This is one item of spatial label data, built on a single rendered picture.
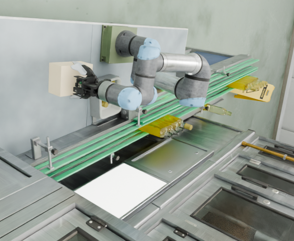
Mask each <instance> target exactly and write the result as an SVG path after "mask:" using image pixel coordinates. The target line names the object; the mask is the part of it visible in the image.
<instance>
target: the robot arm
mask: <svg viewBox="0 0 294 241"><path fill-rule="evenodd" d="M115 49H116V52H117V53H118V55H119V56H121V57H131V56H134V60H133V66H132V72H131V76H130V77H131V78H130V81H131V83H132V84H133V86H123V85H119V84H116V83H114V82H111V79H104V80H102V81H100V82H99V81H98V80H99V79H98V78H97V76H96V75H95V74H94V72H93V70H92V69H91V68H89V67H88V66H86V65H84V64H82V63H80V62H77V61H72V63H73V64H74V65H72V66H71V68H72V69H73V70H76V71H79V73H80V74H81V75H83V76H85V75H87V76H86V77H81V76H74V77H76V78H77V79H76V83H75V87H73V92H76V93H73V95H71V97H69V98H74V99H90V98H91V97H96V98H98V99H100V100H102V101H105V102H107V103H108V104H113V105H116V106H118V107H121V108H123V109H125V110H136V109H137V108H138V107H139V106H146V105H150V104H152V103H154V102H155V101H156V99H157V96H158V94H157V90H156V88H155V87H157V88H159V89H162V90H164V91H166V92H169V93H171V94H174V95H175V97H176V98H177V99H178V100H179V104H180V105H182V106H187V107H202V106H203V105H204V103H205V100H206V94H207V90H208V86H209V81H210V77H211V69H210V66H209V64H208V62H207V60H206V59H205V58H204V57H203V56H202V55H200V54H198V53H188V54H186V55H184V54H173V53H162V52H161V49H160V45H159V43H158V41H157V40H155V39H152V38H147V37H142V36H137V35H136V34H134V33H133V32H131V31H128V30H124V31H121V32H120V33H119V34H118V36H117V38H116V41H115ZM165 72H176V73H185V76H184V77H181V78H179V77H176V76H173V75H170V74H167V73H165Z"/></svg>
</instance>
